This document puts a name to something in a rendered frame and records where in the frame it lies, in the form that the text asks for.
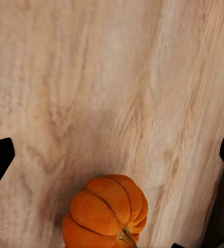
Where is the pumpkin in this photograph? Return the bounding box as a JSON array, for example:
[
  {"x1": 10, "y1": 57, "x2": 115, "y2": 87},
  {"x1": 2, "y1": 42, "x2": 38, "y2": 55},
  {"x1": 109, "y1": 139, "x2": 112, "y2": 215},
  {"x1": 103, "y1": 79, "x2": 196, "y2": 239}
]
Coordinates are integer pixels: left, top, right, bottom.
[{"x1": 62, "y1": 175, "x2": 148, "y2": 248}]

